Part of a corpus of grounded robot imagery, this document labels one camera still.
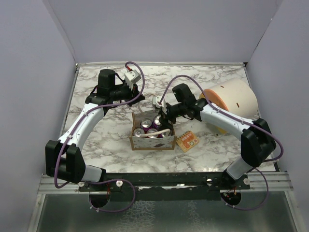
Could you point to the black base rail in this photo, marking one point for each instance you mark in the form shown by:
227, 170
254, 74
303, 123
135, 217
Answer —
166, 186

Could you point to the orange spiral notebook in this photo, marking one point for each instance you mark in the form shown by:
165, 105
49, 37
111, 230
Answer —
187, 141

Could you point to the purple soda can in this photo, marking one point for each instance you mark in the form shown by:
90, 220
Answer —
146, 124
156, 122

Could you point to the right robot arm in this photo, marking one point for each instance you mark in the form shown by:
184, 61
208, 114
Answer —
256, 140

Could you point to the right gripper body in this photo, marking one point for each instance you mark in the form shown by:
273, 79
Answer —
175, 110

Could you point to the round cabinet toy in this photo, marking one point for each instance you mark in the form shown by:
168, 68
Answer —
233, 96

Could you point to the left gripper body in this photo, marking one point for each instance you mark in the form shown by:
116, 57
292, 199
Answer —
124, 93

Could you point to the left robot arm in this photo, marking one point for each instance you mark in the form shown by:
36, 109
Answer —
63, 157

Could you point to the red cola can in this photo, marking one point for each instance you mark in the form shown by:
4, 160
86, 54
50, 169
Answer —
138, 132
152, 133

